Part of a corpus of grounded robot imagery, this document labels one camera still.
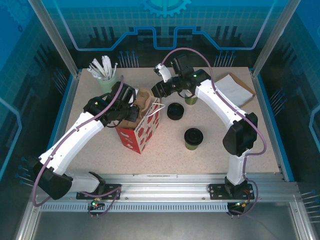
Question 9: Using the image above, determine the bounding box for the white red-printed paper bag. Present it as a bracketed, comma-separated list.
[115, 98, 167, 155]

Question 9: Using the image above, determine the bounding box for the black plastic cup lid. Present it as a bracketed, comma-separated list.
[184, 127, 204, 146]

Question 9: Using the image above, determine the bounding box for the brown pulp cup carrier stack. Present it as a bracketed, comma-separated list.
[111, 83, 154, 118]

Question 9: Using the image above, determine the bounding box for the stack of green paper cups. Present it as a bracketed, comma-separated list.
[184, 88, 200, 106]

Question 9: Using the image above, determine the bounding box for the stack of black cup lids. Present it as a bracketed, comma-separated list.
[166, 102, 185, 121]

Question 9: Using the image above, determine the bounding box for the pale green straw holder cup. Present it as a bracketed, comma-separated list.
[97, 72, 120, 94]

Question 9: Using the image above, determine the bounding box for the white napkin stack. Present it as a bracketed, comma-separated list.
[215, 74, 252, 107]

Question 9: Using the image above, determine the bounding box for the brown cardboard tray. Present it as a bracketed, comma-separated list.
[214, 72, 257, 108]

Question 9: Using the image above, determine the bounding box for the small LED connector board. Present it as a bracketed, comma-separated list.
[89, 199, 105, 211]
[228, 199, 251, 213]

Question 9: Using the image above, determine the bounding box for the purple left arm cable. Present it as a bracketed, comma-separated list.
[31, 74, 125, 220]

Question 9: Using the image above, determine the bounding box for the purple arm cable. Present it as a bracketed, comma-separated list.
[31, 74, 125, 220]
[158, 47, 266, 218]

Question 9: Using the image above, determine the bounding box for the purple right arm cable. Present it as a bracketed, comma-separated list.
[158, 47, 266, 218]

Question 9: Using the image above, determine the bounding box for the blue and aluminium side rail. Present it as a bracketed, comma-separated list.
[249, 67, 295, 183]
[48, 69, 82, 156]

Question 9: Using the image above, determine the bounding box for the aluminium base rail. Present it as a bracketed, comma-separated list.
[72, 172, 300, 204]

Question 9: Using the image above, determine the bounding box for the slotted grey cable duct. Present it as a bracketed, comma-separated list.
[39, 202, 231, 213]

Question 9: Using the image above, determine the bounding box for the aluminium frame post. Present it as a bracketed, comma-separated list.
[27, 0, 83, 78]
[13, 199, 42, 240]
[250, 0, 300, 78]
[288, 194, 320, 240]

